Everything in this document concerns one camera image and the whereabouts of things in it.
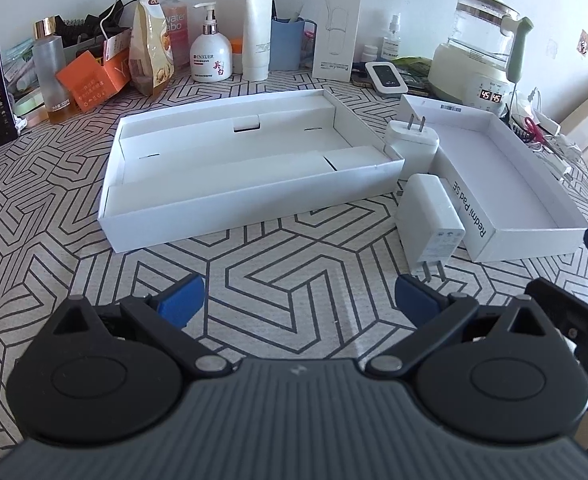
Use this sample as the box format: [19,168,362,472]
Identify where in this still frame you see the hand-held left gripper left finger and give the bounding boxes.
[41,274,232,378]

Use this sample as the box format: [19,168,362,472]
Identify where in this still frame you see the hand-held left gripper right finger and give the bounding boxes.
[364,274,550,378]

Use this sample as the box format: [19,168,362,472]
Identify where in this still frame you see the large square white charger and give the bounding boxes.
[395,173,467,283]

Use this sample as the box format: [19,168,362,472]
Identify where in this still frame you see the white cardboard box lid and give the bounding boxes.
[398,93,588,264]

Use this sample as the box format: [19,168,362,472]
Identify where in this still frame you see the white cardboard box tray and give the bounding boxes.
[97,88,406,254]

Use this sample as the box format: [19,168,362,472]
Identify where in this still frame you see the rounded white charger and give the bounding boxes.
[385,114,441,182]

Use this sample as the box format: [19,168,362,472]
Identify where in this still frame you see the geometric patterned desktop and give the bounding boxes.
[0,62,588,461]

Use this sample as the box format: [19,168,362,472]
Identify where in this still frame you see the beige headboard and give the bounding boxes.
[555,84,588,162]

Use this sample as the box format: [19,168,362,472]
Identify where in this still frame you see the white power strip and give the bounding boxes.
[533,109,563,137]

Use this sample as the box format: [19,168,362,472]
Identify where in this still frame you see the pink scissors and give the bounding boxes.
[518,116,546,144]

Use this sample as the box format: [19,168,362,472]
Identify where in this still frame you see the glass electric kettle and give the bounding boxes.
[427,0,535,114]

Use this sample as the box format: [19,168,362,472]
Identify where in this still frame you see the white portable router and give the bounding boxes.
[364,60,406,97]

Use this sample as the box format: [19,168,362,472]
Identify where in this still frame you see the green packet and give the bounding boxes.
[393,56,433,79]

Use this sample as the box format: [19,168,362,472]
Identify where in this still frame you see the small orange box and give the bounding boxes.
[55,51,112,114]

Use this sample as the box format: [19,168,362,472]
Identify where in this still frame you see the white pump bottle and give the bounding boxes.
[189,2,234,84]

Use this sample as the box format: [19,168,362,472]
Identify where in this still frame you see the orange lid jar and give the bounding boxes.
[230,37,246,74]

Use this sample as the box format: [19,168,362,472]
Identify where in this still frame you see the frosted glass perfume bottle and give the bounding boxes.
[31,17,73,125]

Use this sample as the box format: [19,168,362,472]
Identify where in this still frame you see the beige snack bag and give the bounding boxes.
[127,0,175,97]

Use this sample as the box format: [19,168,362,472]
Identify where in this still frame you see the small clear spray bottle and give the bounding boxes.
[381,13,404,60]

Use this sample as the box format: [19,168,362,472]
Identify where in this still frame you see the pink water bottle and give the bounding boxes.
[159,0,191,72]

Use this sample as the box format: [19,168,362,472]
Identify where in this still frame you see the white cosmetic tube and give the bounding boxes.
[242,0,275,81]

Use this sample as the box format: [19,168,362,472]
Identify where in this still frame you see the blue pen cup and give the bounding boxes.
[270,16,308,71]

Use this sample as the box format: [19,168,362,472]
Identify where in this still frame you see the tall white carton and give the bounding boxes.
[312,0,366,82]

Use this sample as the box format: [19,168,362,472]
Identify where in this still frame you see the white charging cable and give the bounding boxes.
[504,87,588,203]

